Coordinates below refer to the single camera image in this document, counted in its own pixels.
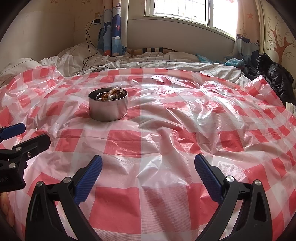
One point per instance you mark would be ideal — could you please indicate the window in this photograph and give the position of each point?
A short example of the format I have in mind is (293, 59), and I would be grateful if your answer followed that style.
(220, 15)

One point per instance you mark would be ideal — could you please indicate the striped pillow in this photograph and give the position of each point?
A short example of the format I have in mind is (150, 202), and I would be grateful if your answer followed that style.
(148, 50)

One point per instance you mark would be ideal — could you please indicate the blue cartoon curtain left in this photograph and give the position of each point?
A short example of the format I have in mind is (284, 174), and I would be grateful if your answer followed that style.
(112, 37)

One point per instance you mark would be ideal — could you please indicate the black puffy jacket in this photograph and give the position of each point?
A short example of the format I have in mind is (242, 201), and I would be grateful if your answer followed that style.
(277, 76)

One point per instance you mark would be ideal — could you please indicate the round metal tin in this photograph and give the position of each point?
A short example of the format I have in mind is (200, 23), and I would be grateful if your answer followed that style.
(108, 104)

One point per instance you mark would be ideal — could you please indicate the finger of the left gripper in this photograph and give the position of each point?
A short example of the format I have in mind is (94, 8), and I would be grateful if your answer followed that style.
(12, 131)
(30, 148)

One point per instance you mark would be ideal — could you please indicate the pink checkered plastic sheet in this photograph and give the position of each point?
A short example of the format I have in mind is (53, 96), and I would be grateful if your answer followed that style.
(148, 188)

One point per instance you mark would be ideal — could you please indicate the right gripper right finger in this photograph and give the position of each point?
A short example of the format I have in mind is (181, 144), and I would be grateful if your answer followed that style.
(254, 219)

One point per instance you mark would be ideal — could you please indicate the wardrobe with tree decal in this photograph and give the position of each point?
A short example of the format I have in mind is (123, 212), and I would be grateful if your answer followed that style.
(278, 40)

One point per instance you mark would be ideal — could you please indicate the black phone on bed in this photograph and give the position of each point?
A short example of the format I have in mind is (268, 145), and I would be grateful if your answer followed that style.
(99, 70)

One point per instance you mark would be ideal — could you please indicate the white striped duvet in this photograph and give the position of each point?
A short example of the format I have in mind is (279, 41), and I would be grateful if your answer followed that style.
(70, 62)

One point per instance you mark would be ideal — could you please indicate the blue plastic bag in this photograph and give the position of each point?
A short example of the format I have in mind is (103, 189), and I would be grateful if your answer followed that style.
(238, 63)

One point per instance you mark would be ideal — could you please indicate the person's left hand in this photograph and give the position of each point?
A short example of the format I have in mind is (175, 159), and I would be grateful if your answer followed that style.
(6, 209)

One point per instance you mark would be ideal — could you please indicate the pink cartoon curtain right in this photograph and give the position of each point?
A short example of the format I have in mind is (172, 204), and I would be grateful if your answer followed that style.
(247, 36)

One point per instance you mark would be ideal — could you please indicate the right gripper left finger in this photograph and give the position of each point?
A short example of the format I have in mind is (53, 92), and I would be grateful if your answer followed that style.
(43, 220)

